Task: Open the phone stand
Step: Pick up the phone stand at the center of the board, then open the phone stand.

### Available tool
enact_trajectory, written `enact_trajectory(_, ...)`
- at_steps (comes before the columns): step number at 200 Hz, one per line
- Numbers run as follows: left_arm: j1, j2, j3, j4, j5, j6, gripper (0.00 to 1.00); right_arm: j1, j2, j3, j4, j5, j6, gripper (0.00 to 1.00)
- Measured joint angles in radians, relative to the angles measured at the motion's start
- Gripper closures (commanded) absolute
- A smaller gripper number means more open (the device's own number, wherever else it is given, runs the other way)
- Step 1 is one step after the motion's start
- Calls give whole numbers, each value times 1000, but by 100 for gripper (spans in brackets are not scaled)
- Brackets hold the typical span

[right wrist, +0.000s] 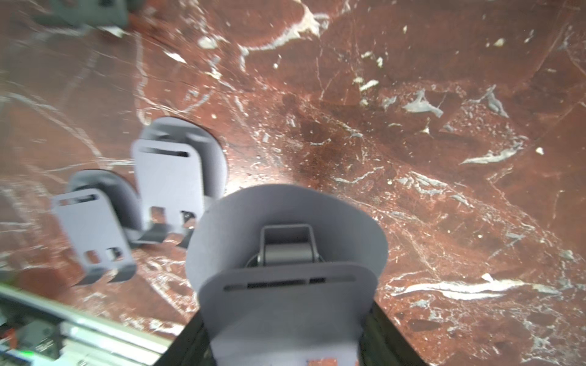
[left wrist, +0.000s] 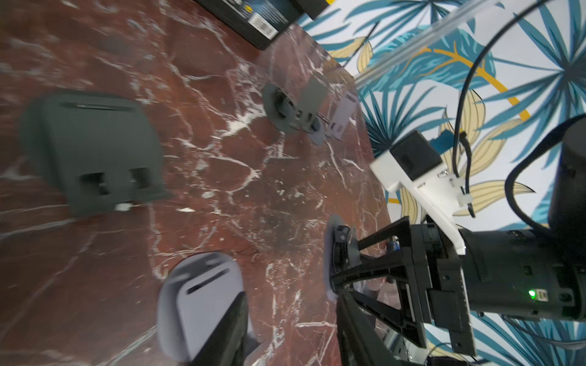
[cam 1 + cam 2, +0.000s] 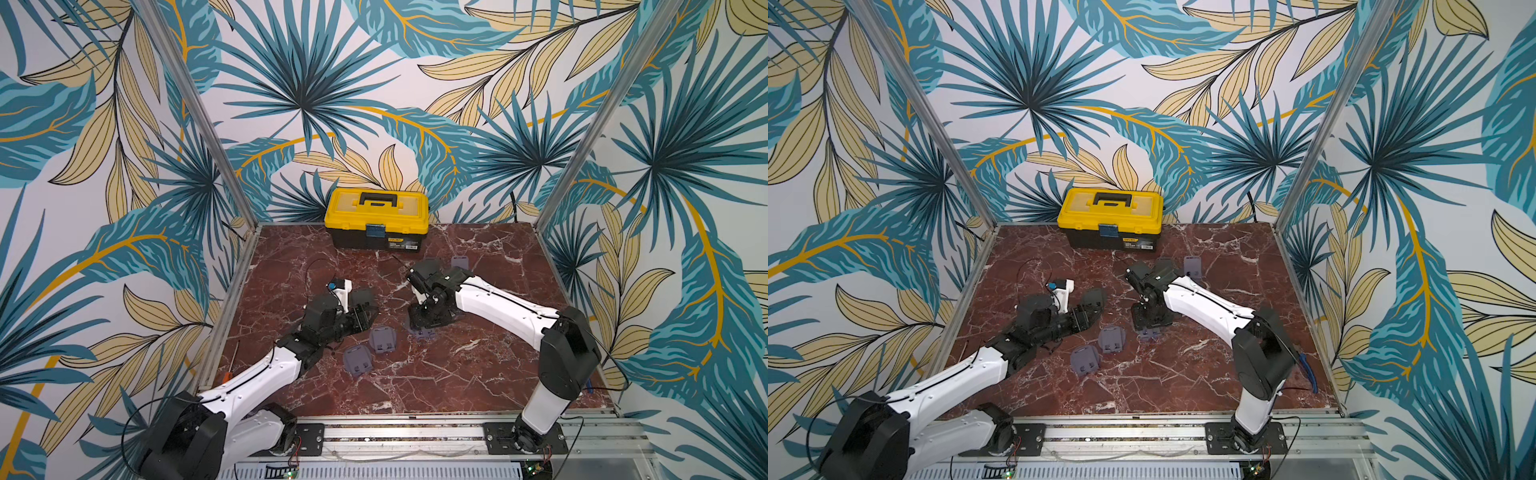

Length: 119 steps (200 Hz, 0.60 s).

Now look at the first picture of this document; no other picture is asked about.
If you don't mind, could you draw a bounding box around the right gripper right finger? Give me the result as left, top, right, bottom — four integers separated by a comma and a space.
361, 302, 427, 366

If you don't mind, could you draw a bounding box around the aluminium front rail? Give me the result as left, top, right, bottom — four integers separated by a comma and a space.
1, 284, 171, 365

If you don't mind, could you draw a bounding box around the dark grey stand far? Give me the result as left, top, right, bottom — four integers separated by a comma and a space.
33, 0, 145, 28

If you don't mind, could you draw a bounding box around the lavender stand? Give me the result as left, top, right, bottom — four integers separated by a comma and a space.
186, 185, 388, 365
51, 169, 142, 286
131, 117, 228, 248

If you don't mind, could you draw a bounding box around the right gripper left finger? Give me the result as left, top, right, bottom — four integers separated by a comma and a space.
155, 313, 215, 366

